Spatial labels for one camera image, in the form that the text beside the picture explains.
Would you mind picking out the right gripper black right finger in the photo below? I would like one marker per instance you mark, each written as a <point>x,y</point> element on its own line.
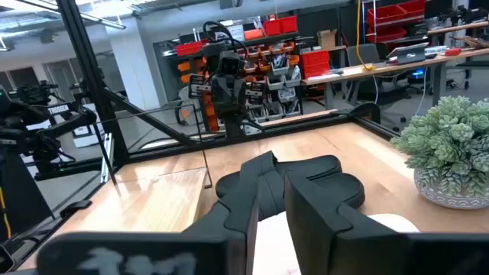
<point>328,237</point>

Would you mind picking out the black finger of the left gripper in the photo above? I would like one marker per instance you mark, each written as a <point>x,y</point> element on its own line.
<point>255,93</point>
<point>199,86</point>

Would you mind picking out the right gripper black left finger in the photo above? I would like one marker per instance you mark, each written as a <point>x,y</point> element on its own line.
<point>225,244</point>

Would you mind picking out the large black tire-like object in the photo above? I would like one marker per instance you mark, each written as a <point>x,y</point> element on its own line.
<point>336,195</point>

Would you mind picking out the pink rubber slide sandal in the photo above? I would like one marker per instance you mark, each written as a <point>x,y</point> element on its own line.
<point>273,244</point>

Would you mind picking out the black rubber slide sandal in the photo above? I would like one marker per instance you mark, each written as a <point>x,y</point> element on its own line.
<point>317,166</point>

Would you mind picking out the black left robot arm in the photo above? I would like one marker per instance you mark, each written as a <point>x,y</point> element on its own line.
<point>233,126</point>

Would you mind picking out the background black robot arm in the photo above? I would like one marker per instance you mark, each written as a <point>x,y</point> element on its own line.
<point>23,126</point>

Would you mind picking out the shelf rack with red bins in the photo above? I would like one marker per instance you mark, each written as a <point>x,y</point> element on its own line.
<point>386,15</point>

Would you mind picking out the rack with orange parts bins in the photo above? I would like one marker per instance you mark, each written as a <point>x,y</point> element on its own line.
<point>275,76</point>

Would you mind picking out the red plastic storage bin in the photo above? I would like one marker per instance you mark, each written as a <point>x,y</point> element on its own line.
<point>272,26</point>
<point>189,49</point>
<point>289,24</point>

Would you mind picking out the stack of red bins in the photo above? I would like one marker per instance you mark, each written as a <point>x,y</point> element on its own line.
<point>315,64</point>

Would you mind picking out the cardboard box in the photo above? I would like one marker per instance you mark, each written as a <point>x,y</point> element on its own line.
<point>327,39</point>

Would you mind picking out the grey office chair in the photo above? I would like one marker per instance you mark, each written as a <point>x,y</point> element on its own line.
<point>363,55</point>

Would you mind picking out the long wooden desk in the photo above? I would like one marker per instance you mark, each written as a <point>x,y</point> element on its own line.
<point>382,69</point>

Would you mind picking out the black table edge clamp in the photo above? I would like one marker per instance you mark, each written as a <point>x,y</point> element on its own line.
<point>76,208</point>

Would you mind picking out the grey laptop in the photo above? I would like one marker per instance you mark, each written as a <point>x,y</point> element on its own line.
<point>407,54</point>

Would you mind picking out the potted green succulent plant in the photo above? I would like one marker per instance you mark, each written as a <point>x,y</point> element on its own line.
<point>451,133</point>

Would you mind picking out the small red desk item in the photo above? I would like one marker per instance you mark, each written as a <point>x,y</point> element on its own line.
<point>453,52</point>

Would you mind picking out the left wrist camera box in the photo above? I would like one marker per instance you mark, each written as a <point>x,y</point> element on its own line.
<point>231,64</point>

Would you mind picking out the black aluminium rig frame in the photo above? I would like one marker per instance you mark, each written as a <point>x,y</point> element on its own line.
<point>82,57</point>

